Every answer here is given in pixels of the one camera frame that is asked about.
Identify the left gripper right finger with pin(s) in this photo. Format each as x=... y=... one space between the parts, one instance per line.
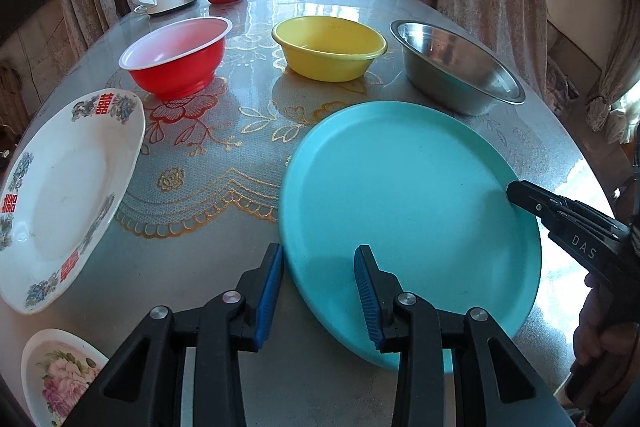
x=494 y=384

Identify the small floral white plate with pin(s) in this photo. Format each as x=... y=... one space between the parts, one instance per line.
x=57 y=367

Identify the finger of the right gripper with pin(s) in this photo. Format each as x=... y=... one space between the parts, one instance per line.
x=551 y=208

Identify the right tied beige curtain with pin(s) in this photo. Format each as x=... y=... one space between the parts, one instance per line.
x=605 y=111

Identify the right hand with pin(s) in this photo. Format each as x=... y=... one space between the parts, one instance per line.
x=590 y=341

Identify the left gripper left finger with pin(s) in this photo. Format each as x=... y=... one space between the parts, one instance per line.
x=142 y=383

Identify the turquoise plastic plate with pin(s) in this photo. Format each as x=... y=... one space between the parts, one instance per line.
x=428 y=195

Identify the stainless steel bowl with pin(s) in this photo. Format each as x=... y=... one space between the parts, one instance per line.
x=453 y=71

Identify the white plate red characters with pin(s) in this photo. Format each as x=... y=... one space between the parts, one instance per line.
x=62 y=193

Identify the patterned bag on floor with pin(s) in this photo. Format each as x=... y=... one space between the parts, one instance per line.
x=560 y=92

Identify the red plastic bowl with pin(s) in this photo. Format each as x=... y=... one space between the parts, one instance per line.
x=178 y=59

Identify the yellow plastic bowl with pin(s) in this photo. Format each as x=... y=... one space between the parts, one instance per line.
x=328 y=48

